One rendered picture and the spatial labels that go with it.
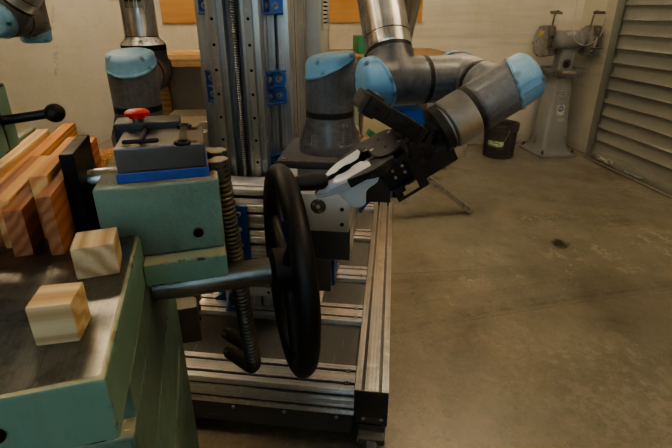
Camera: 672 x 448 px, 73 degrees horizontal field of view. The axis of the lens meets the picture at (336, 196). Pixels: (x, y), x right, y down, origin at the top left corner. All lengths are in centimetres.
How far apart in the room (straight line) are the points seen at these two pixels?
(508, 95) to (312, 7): 91
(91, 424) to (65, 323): 8
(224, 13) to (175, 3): 259
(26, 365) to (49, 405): 4
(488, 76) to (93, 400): 60
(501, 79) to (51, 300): 59
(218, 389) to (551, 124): 347
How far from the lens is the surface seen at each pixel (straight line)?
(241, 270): 62
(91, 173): 62
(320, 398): 132
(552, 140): 424
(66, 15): 405
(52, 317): 42
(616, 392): 183
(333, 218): 100
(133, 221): 57
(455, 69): 76
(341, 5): 381
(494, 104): 68
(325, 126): 107
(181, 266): 57
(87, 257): 50
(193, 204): 56
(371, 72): 70
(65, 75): 411
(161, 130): 62
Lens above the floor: 114
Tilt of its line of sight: 22 degrees down
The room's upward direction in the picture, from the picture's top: straight up
